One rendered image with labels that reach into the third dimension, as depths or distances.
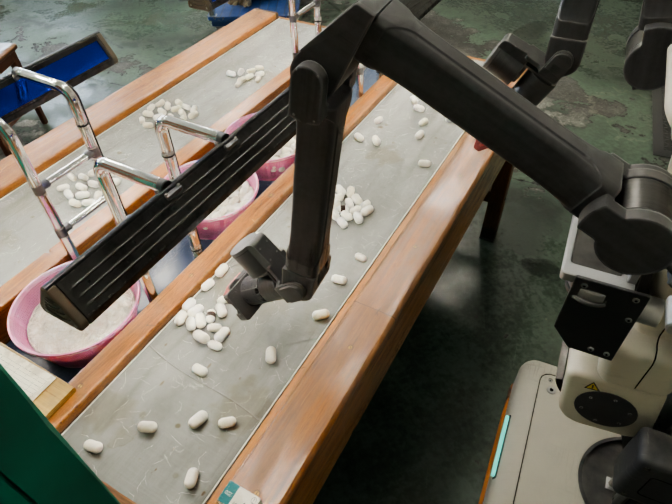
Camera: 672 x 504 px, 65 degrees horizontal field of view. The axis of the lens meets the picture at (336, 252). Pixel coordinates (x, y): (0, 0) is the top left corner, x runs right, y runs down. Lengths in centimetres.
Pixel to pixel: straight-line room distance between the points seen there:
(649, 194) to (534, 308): 159
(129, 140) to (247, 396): 98
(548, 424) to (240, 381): 88
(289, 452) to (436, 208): 70
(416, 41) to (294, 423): 66
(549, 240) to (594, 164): 189
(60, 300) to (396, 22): 54
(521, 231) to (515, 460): 123
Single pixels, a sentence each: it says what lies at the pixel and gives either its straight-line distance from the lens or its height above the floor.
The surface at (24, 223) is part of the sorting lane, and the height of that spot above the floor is 74.
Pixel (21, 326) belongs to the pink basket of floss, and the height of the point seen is 74.
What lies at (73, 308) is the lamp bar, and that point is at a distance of 79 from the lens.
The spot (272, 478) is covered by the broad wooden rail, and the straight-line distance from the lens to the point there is 93.
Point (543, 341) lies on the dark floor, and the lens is 211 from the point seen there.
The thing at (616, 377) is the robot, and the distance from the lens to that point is 104.
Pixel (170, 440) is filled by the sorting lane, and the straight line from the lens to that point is 103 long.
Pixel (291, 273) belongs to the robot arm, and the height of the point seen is 100.
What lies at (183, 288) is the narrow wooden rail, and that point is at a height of 76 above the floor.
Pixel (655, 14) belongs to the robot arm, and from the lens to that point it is 98.
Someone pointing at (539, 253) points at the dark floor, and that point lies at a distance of 241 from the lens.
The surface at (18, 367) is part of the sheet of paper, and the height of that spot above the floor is 78.
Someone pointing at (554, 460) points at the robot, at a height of 28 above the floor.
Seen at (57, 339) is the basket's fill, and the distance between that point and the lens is 126.
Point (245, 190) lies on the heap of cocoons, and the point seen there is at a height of 74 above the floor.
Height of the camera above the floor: 163
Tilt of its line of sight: 45 degrees down
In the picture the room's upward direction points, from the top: 2 degrees counter-clockwise
